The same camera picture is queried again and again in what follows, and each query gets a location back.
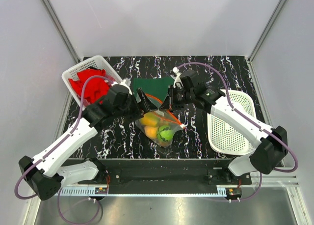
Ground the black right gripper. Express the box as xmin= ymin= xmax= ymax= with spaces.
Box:
xmin=159 ymin=84 xmax=194 ymax=111

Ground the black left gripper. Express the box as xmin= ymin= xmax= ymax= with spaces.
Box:
xmin=114 ymin=87 xmax=157 ymax=122

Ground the yellow green toy mango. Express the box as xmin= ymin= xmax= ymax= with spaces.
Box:
xmin=139 ymin=112 xmax=160 ymax=127

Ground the clear zip top bag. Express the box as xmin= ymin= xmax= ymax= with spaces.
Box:
xmin=134 ymin=93 xmax=185 ymax=148

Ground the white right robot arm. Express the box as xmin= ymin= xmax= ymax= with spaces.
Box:
xmin=159 ymin=68 xmax=288 ymax=184

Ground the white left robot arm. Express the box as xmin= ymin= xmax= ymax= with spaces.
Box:
xmin=19 ymin=84 xmax=157 ymax=200

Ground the folded green cloth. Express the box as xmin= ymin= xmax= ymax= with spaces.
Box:
xmin=132 ymin=77 xmax=174 ymax=102

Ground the orange toy peach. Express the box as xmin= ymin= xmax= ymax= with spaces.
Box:
xmin=144 ymin=126 xmax=158 ymax=140

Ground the red cloth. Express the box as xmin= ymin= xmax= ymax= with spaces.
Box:
xmin=68 ymin=67 xmax=110 ymax=106

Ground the white laundry basket left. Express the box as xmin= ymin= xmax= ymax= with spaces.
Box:
xmin=61 ymin=55 xmax=122 ymax=107

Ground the white perforated tray basket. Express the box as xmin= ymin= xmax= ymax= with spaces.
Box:
xmin=207 ymin=90 xmax=256 ymax=156

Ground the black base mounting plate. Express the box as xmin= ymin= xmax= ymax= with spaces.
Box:
xmin=78 ymin=158 xmax=253 ymax=195

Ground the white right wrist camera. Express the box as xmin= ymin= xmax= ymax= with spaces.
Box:
xmin=170 ymin=67 xmax=183 ymax=89

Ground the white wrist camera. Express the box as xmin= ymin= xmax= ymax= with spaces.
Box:
xmin=170 ymin=67 xmax=183 ymax=89
xmin=120 ymin=79 xmax=131 ymax=88

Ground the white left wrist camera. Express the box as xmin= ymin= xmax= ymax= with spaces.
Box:
xmin=120 ymin=79 xmax=131 ymax=88

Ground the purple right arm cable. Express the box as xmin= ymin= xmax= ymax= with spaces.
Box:
xmin=178 ymin=62 xmax=300 ymax=202

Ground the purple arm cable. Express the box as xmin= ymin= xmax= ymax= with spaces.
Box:
xmin=178 ymin=62 xmax=300 ymax=202
xmin=14 ymin=75 xmax=121 ymax=223

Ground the aluminium front rail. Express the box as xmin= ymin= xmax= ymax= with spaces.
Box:
xmin=31 ymin=167 xmax=301 ymax=197

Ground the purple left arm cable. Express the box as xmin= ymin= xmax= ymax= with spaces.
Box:
xmin=14 ymin=75 xmax=121 ymax=223

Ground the left aluminium frame post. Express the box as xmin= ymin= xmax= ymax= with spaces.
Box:
xmin=41 ymin=0 xmax=80 ymax=63

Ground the aluminium frame post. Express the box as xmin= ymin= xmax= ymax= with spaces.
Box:
xmin=41 ymin=0 xmax=80 ymax=63
xmin=248 ymin=0 xmax=288 ymax=62

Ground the right aluminium frame post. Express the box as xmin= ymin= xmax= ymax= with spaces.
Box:
xmin=248 ymin=0 xmax=288 ymax=62

